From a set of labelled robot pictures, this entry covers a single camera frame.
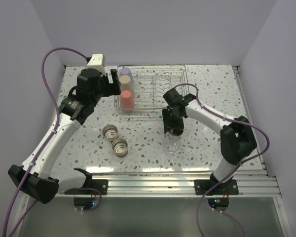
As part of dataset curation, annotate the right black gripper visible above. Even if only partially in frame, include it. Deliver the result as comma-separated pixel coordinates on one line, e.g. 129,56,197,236
163,108,185,133

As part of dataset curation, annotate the steel cup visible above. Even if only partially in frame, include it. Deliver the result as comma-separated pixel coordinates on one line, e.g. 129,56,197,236
102,124,119,142
111,138,128,158
168,129,184,136

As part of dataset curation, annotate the beige plastic cup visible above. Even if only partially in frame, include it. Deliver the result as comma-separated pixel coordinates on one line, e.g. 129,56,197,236
119,75,134,94

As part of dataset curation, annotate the purple plastic cup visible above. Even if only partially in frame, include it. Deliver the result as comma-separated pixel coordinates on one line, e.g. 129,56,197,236
119,67,132,77

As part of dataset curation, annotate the red plastic cup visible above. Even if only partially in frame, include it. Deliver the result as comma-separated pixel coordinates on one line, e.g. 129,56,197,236
120,90,135,112

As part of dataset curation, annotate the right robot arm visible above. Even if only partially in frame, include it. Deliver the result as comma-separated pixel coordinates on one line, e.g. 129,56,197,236
162,88,257,194

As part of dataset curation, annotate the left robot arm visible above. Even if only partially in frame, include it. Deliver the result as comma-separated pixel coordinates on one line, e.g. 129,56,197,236
8,68,120,204

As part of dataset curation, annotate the clear glass cup centre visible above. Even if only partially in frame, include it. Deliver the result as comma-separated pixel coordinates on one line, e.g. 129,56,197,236
163,134,181,155

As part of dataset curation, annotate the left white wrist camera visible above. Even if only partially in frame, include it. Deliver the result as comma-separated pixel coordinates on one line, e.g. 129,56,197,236
86,53,107,75

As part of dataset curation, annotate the wire dish rack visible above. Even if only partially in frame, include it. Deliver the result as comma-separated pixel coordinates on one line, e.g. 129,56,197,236
114,64,188,117

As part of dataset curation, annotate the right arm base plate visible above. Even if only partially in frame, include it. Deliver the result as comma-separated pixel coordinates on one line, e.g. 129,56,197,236
194,179,239,196

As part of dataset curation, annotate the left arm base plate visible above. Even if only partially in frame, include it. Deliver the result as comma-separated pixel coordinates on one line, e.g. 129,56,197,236
64,179,109,195

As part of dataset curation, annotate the aluminium front rail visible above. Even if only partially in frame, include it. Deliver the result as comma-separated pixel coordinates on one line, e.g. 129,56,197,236
21,172,283,198

